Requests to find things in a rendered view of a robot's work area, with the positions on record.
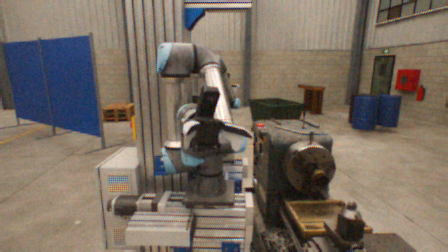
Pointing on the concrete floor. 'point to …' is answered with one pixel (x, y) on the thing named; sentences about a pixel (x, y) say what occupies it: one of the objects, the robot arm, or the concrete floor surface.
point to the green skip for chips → (262, 110)
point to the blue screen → (56, 84)
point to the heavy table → (313, 98)
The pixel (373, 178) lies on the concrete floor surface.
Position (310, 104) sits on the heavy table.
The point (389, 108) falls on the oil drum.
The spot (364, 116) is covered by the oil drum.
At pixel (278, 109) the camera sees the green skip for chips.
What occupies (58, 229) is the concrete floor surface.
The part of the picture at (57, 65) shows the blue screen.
